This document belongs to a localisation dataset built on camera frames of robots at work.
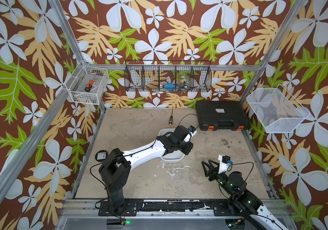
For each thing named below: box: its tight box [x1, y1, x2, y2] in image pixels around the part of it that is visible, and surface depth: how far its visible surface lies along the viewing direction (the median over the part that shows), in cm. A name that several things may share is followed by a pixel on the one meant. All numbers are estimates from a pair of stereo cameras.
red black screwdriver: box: [84, 79, 94, 92], surface depth 82 cm
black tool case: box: [195, 100, 250, 131], surface depth 110 cm
